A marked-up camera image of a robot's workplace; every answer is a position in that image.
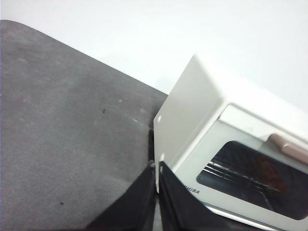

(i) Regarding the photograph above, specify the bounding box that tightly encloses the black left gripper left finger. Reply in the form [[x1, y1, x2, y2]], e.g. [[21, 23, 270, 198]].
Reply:
[[85, 161, 156, 231]]

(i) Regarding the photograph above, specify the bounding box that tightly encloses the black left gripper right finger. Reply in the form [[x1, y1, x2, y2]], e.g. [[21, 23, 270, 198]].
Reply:
[[157, 160, 232, 231]]

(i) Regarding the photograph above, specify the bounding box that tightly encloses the oven door with pink handle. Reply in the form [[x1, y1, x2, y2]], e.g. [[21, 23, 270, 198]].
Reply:
[[172, 103, 308, 231]]

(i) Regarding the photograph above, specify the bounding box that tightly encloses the white Toshiba toaster oven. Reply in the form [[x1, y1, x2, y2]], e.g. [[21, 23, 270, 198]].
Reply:
[[153, 54, 308, 231]]

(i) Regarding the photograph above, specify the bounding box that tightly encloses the dark grey table cloth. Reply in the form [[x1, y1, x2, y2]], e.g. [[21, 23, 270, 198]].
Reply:
[[0, 20, 277, 231]]

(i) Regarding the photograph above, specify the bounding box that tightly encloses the metal wire oven rack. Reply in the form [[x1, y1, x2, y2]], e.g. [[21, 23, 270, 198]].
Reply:
[[204, 160, 286, 205]]

